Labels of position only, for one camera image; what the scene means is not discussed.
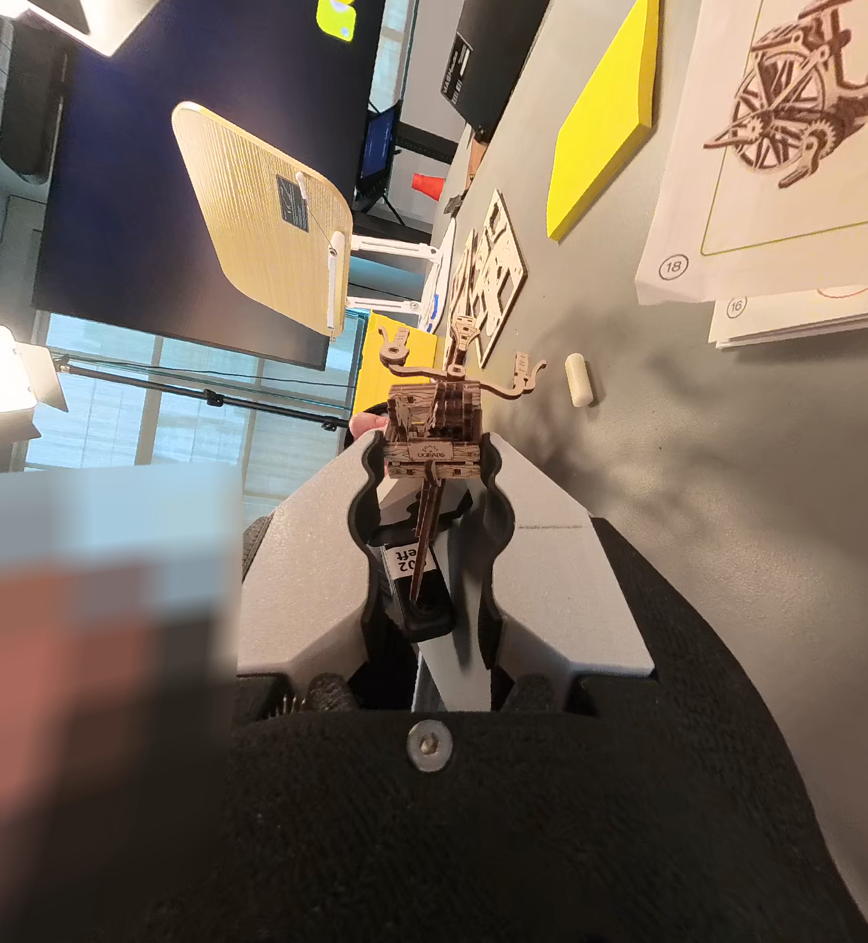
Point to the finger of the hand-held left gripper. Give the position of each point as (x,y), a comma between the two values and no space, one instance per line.
(454,667)

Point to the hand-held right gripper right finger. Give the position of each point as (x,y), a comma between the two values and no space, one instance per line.
(566,589)

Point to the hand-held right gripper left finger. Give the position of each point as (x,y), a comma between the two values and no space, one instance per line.
(301,582)

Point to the wooden model part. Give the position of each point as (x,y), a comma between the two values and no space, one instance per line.
(425,545)

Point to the laser-cut wooden parts sheet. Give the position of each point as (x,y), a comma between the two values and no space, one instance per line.
(504,272)
(462,280)

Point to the person's left hand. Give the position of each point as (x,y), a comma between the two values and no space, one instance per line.
(366,426)

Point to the black light stand pole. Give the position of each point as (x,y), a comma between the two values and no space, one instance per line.
(209,398)

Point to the white capsule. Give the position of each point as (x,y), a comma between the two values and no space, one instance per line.
(579,379)

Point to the yellow box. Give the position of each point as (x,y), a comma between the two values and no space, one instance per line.
(369,377)

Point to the printed instruction sheet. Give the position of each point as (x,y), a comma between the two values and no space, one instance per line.
(802,228)
(809,322)

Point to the orange cone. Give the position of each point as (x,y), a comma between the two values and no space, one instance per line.
(428,185)

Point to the dark blue partition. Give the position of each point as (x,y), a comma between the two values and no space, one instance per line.
(146,184)

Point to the black screen on stand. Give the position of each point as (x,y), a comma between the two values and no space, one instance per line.
(381,140)

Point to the yellow foam board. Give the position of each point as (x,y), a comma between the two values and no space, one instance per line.
(610,110)

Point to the black sign board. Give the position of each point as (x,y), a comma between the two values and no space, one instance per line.
(500,66)

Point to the yellow sticker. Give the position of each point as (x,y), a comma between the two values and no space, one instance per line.
(334,18)

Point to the white softbox lamp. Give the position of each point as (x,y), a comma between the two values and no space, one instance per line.
(102,29)

